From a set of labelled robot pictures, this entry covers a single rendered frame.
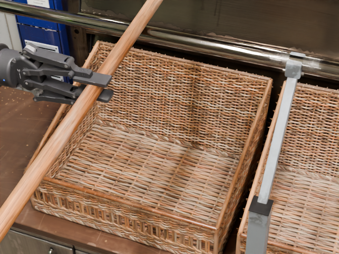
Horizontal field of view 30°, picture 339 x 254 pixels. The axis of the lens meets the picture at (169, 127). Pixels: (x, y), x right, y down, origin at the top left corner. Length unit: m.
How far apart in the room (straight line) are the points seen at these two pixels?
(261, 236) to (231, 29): 0.64
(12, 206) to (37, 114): 1.14
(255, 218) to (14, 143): 0.97
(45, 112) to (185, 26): 0.61
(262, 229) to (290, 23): 0.62
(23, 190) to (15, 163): 0.95
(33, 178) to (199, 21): 0.88
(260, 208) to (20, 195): 0.51
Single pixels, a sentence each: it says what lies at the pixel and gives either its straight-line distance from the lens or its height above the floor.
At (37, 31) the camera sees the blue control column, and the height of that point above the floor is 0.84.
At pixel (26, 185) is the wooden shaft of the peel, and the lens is 1.05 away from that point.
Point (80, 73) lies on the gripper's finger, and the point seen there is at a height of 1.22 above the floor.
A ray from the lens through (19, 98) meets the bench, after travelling 2.22.
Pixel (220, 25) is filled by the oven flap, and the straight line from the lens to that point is 1.77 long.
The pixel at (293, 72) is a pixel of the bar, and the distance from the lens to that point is 1.33.
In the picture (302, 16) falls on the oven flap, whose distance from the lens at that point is 1.72.
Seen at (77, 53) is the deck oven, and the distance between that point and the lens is 2.06.
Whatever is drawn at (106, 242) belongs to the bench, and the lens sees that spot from 1.74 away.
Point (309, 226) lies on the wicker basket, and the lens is 1.77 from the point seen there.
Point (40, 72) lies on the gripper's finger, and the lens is 1.25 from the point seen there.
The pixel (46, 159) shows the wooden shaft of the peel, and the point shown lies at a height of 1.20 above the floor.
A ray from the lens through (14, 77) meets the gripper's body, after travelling 1.29.
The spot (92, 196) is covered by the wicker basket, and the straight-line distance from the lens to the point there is 1.66.
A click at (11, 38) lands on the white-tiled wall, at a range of 2.17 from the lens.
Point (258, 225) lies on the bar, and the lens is 1.34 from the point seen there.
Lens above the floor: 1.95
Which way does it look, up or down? 43 degrees down
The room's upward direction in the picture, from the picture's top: 2 degrees counter-clockwise
